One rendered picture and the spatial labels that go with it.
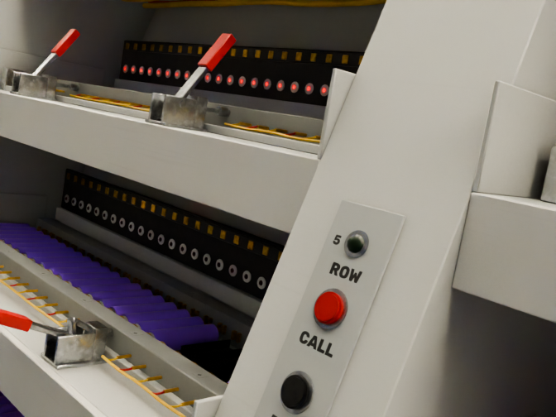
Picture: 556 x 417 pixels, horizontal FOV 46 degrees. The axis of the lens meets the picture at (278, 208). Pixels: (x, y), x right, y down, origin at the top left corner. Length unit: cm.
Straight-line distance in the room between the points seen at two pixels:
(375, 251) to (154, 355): 22
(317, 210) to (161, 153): 17
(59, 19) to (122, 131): 43
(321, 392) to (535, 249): 12
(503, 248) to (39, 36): 73
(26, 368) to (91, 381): 6
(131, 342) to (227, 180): 15
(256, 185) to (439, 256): 14
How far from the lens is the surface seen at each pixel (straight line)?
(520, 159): 34
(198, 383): 45
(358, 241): 32
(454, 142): 32
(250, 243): 60
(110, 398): 47
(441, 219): 31
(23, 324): 49
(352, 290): 32
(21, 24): 92
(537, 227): 29
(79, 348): 51
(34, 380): 52
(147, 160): 50
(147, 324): 56
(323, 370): 32
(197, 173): 45
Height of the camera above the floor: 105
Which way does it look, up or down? 6 degrees up
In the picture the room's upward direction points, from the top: 23 degrees clockwise
